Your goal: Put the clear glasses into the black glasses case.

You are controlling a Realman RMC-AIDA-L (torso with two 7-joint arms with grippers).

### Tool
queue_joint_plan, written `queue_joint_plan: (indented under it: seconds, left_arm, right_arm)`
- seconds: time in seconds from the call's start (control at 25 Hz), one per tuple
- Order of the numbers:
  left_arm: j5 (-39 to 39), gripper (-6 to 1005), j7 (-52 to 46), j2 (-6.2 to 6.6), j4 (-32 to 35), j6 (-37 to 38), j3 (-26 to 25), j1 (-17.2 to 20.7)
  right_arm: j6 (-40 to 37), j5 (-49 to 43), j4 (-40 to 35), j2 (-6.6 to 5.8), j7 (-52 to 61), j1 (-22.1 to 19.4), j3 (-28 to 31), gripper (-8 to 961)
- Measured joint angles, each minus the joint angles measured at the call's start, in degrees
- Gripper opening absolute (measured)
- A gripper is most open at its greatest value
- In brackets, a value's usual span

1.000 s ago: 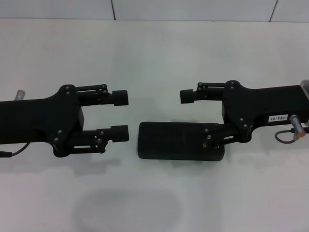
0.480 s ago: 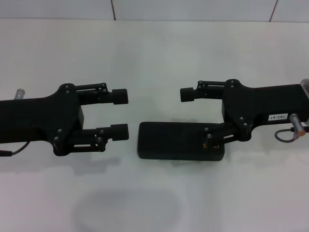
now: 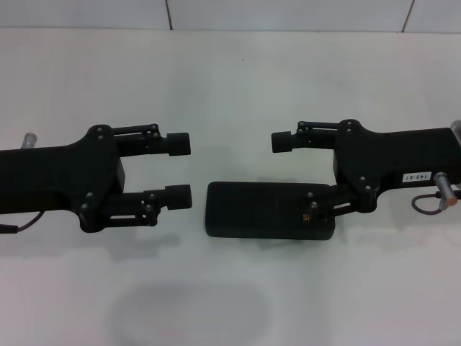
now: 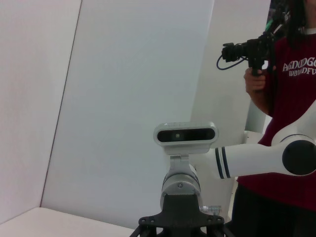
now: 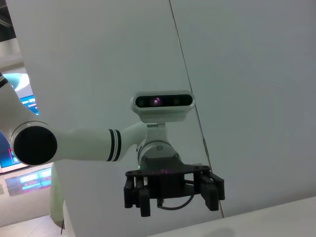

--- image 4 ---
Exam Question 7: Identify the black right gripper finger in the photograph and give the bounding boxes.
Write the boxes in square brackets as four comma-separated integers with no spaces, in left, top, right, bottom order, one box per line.
[201,223,234,237]
[133,223,158,237]

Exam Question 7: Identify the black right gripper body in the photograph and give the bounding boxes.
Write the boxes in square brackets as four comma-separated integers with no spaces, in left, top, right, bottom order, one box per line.
[138,194,225,237]

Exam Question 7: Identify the person's right forearm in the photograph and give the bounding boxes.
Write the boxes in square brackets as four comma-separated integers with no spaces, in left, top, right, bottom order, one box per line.
[246,85,275,117]

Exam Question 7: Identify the person's right hand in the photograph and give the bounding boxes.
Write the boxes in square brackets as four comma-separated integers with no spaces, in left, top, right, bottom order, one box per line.
[243,66,268,94]

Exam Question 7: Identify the grey partition board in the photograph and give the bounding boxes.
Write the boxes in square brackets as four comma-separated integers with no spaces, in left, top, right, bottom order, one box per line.
[40,0,216,229]

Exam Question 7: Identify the person in maroon shirt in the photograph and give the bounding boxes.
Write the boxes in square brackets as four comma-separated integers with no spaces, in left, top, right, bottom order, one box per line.
[231,0,316,237]

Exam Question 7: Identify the silver right camera mount bracket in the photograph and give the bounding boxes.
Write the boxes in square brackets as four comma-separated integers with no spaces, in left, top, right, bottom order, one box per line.
[169,153,196,174]

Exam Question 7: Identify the blue camera cable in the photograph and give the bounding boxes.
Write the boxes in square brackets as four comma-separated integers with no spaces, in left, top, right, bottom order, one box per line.
[216,53,249,70]

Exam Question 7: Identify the black handheld video camera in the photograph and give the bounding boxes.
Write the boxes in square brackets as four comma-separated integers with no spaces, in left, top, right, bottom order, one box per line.
[221,23,284,93]

